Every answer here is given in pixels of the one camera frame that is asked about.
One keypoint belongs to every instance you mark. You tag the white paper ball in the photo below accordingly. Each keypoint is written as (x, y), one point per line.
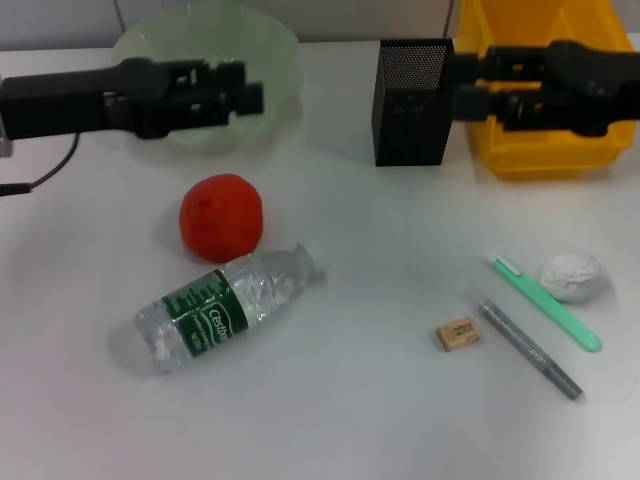
(570, 277)

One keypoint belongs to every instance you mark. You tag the mint green pen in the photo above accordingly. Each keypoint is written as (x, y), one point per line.
(545, 302)

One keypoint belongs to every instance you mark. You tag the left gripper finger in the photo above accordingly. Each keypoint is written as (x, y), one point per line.
(210, 75)
(220, 107)

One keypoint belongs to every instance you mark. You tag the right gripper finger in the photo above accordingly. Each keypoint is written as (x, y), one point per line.
(515, 62)
(520, 107)

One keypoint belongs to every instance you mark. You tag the grey marker pen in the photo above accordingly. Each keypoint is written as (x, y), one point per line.
(525, 345)

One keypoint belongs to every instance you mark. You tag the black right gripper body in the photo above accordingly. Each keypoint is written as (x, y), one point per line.
(590, 90)

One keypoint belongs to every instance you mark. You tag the clear green-label water bottle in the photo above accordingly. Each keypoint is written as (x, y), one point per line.
(210, 315)

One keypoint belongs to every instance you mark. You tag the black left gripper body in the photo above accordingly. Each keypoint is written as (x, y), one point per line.
(75, 100)

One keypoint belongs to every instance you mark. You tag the tan rectangular eraser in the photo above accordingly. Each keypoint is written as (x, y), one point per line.
(457, 334)

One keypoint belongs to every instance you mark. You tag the yellow plastic bin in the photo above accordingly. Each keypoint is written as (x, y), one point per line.
(540, 155)

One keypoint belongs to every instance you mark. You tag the translucent green fruit bowl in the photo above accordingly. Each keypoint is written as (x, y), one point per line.
(280, 65)

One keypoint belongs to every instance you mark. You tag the black mesh pen holder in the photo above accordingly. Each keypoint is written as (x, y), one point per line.
(410, 125)

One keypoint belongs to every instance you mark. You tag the red-orange toy orange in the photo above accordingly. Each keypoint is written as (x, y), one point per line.
(220, 217)

